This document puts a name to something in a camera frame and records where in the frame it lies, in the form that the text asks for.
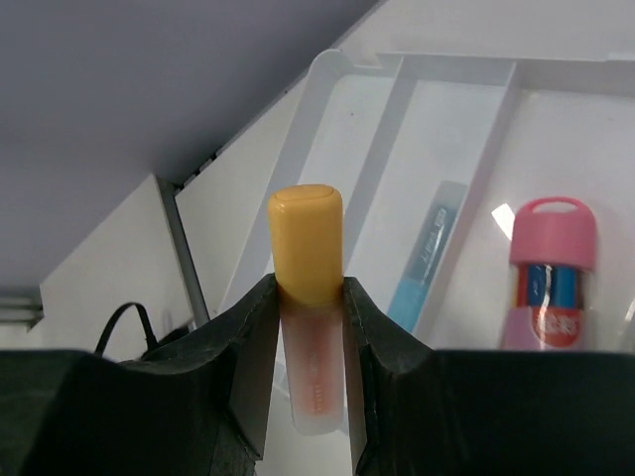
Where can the pink sticky notes tube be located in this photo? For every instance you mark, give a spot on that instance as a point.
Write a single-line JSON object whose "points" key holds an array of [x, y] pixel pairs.
{"points": [[552, 257]]}

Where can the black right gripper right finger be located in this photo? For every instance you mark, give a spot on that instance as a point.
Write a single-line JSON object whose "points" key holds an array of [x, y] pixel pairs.
{"points": [[414, 410]]}

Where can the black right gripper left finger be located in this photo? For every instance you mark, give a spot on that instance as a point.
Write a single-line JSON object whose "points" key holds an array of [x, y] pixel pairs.
{"points": [[198, 406]]}

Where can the yellow pink highlighter pen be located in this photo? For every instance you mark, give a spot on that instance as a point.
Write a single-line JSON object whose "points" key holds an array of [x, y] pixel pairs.
{"points": [[306, 229]]}

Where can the white divided plastic tray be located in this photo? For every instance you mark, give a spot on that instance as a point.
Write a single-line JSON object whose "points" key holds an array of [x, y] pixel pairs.
{"points": [[390, 137]]}

